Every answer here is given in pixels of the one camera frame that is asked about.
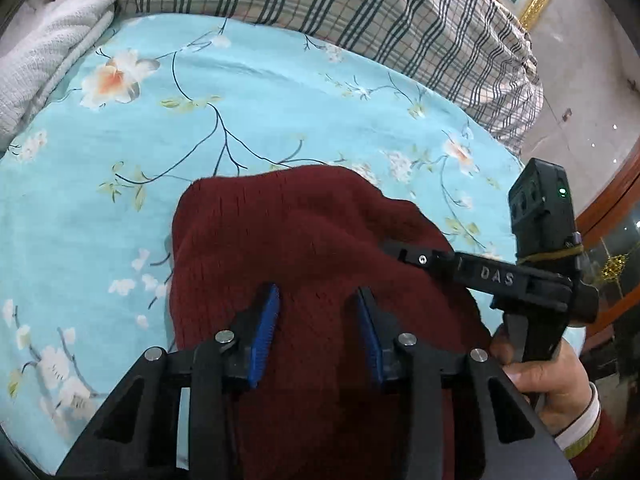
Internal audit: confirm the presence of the white knitted blanket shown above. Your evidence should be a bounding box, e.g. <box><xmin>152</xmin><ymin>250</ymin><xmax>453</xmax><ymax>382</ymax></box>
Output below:
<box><xmin>0</xmin><ymin>0</ymin><xmax>121</xmax><ymax>148</ymax></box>

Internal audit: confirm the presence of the plaid quilt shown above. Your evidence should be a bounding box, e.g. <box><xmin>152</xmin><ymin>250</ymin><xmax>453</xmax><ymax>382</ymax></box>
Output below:
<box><xmin>47</xmin><ymin>0</ymin><xmax>543</xmax><ymax>153</ymax></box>

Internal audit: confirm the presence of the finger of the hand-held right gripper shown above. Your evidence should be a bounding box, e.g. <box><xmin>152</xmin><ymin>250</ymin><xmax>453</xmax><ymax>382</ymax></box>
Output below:
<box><xmin>382</xmin><ymin>239</ymin><xmax>460</xmax><ymax>283</ymax></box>

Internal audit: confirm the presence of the person's right forearm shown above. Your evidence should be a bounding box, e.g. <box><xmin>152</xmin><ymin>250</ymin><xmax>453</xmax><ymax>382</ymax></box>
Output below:
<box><xmin>552</xmin><ymin>382</ymin><xmax>633</xmax><ymax>480</ymax></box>

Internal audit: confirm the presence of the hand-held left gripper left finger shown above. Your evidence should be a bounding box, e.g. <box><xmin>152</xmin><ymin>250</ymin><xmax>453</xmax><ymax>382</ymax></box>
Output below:
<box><xmin>57</xmin><ymin>282</ymin><xmax>281</xmax><ymax>480</ymax></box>

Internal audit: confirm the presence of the person's right hand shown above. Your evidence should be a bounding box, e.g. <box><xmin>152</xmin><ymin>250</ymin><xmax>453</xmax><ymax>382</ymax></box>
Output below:
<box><xmin>490</xmin><ymin>325</ymin><xmax>596</xmax><ymax>428</ymax></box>

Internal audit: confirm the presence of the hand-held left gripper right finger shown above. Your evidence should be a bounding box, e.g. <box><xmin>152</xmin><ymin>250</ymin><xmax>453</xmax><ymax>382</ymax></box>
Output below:
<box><xmin>356</xmin><ymin>287</ymin><xmax>578</xmax><ymax>480</ymax></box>

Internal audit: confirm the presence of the maroon knitted hooded sweater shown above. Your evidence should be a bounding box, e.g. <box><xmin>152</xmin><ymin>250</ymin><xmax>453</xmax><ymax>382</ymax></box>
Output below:
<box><xmin>167</xmin><ymin>164</ymin><xmax>493</xmax><ymax>480</ymax></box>

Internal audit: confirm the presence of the wooden glass cabinet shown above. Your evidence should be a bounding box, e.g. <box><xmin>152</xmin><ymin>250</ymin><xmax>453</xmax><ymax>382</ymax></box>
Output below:
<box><xmin>575</xmin><ymin>150</ymin><xmax>640</xmax><ymax>411</ymax></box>

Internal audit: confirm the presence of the turquoise floral bed sheet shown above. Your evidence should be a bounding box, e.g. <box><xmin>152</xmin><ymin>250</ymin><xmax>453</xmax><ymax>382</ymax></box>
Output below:
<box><xmin>0</xmin><ymin>12</ymin><xmax>526</xmax><ymax>476</ymax></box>

